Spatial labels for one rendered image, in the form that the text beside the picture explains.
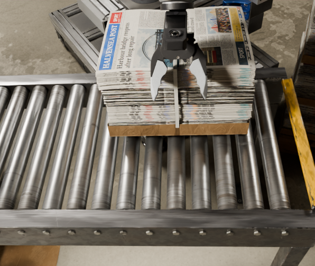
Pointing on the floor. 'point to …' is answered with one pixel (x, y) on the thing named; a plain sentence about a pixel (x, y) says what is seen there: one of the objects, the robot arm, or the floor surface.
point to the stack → (314, 82)
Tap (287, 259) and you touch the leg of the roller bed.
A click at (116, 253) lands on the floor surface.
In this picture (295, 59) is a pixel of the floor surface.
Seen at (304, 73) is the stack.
